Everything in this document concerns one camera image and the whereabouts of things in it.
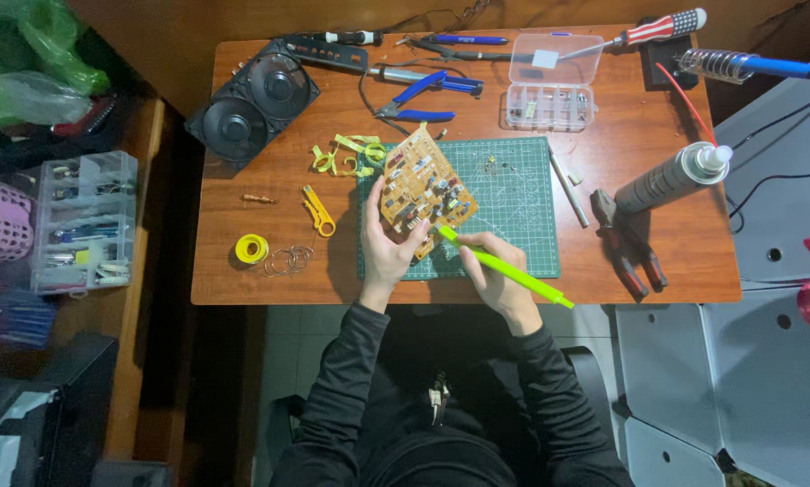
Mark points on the grey spray can red straw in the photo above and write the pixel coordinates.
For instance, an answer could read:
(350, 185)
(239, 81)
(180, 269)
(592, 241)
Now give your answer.
(662, 179)

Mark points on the person's right fingers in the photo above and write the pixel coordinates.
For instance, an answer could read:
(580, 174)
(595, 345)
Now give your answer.
(489, 242)

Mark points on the silver metal tube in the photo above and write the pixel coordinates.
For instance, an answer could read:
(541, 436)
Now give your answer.
(569, 189)

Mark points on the flag-patterned screwdriver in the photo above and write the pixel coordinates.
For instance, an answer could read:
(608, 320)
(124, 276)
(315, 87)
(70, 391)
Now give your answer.
(655, 29)

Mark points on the green plastic bag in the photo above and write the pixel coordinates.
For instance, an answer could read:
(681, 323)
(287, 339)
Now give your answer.
(33, 61)

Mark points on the grey plastic cabinet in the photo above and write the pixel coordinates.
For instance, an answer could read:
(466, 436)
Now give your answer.
(770, 379)

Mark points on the tan printed circuit board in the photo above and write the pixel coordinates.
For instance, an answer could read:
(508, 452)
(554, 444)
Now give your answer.
(422, 182)

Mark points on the black tweezers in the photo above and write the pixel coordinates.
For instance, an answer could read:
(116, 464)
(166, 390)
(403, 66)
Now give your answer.
(472, 54)

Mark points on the blue pen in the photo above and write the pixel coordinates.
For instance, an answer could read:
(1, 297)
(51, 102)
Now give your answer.
(469, 40)

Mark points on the blue packets heap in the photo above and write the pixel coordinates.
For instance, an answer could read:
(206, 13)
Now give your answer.
(12, 314)

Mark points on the black perforated metal bracket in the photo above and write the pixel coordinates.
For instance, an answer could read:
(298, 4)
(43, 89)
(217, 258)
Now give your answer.
(327, 53)

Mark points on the black soldering iron stand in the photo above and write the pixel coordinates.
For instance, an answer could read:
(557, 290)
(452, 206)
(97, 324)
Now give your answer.
(665, 61)

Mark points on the person's black-clothed body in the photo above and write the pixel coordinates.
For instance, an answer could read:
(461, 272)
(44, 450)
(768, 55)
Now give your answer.
(439, 433)

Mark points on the small loose electronic components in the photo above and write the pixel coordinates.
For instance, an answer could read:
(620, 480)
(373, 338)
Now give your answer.
(496, 162)

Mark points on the green cutting mat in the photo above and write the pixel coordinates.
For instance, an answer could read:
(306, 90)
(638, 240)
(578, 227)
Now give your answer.
(520, 223)

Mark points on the clear plastic component box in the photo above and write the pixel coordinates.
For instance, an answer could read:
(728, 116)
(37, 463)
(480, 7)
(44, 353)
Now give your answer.
(554, 95)

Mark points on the wooden side shelf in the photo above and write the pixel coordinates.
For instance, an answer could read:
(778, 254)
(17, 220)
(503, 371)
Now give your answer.
(144, 270)

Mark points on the clear drawer organizer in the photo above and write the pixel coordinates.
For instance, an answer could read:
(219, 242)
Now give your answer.
(84, 223)

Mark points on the yellow solder spool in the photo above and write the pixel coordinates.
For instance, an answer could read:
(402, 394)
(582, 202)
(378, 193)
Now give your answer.
(251, 249)

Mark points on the yellow tape scraps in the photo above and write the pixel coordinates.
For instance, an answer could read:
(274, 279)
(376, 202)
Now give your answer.
(351, 154)

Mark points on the black twin speaker panel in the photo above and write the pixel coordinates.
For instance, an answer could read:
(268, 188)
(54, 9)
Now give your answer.
(253, 105)

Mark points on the lime green desoldering pump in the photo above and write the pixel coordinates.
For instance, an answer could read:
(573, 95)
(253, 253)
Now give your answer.
(513, 274)

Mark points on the black and white printer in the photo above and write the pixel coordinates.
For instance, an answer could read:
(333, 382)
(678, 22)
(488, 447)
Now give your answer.
(40, 419)

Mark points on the person's left hand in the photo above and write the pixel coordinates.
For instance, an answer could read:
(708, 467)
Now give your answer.
(381, 260)

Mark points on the person's right hand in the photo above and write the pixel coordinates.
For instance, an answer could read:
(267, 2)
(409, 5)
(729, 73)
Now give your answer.
(506, 284)

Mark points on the black and white screwdriver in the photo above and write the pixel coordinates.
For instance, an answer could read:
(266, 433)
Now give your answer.
(347, 37)

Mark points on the red and black pliers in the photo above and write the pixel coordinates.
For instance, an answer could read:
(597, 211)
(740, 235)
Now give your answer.
(625, 250)

